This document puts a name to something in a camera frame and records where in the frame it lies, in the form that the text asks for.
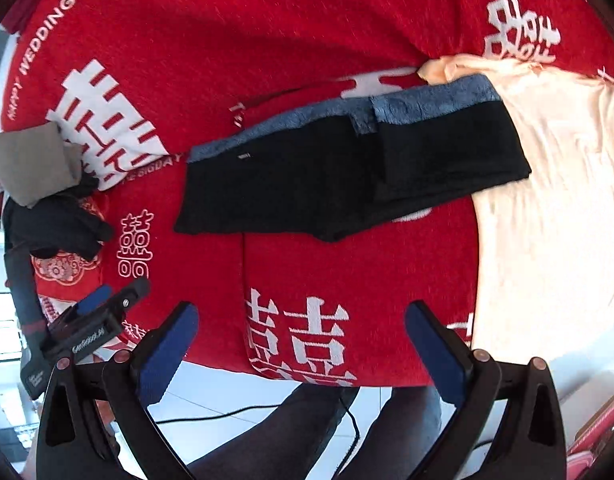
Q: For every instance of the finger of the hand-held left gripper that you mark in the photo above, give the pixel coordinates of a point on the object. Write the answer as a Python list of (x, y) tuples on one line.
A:
[(129, 294), (94, 299)]

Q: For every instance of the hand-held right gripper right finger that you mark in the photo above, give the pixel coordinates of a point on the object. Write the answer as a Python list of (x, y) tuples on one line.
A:
[(439, 350)]

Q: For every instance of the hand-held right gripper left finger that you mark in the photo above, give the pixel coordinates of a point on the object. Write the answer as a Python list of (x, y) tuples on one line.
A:
[(164, 355)]

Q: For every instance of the black pants with blue stripes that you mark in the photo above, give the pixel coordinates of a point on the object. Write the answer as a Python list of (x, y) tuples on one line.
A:
[(297, 185)]

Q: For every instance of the person's left forearm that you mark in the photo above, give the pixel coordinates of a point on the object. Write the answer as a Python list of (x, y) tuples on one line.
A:
[(23, 290)]

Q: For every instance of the red ornamented cloth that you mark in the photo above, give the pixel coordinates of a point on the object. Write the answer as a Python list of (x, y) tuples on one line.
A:
[(62, 267)]

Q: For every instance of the dark cloth pile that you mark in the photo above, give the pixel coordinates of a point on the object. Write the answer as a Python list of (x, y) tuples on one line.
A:
[(52, 225)]

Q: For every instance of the person's right leg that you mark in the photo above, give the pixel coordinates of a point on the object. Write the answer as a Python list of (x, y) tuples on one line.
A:
[(387, 440)]

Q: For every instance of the person's leg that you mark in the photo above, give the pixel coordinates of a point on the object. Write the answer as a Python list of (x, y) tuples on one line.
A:
[(387, 440), (267, 435)]

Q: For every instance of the person's left leg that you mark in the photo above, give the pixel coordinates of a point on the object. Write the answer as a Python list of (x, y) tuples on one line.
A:
[(267, 435)]

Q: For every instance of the grey folded cloth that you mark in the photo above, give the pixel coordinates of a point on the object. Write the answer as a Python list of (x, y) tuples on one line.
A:
[(34, 162)]

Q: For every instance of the cream cloth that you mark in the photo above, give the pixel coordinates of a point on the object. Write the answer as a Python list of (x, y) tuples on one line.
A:
[(552, 200)]

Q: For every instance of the red printed blanket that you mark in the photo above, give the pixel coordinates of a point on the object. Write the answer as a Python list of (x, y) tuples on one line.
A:
[(287, 35)]

